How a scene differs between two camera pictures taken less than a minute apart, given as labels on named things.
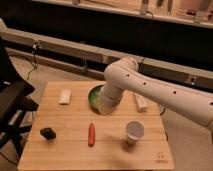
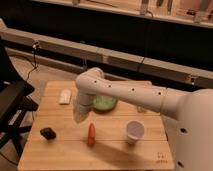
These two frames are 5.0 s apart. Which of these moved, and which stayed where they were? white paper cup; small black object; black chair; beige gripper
Moved: beige gripper
Stayed: small black object; black chair; white paper cup
